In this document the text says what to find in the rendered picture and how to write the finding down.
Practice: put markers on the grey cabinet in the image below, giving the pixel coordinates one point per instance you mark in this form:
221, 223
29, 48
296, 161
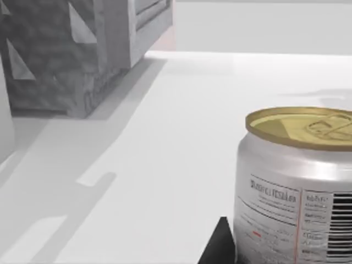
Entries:
68, 49

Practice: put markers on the silver can with gold lid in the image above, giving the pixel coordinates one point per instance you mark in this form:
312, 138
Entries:
297, 192

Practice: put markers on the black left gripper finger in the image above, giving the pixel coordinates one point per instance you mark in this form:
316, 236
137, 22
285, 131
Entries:
221, 242

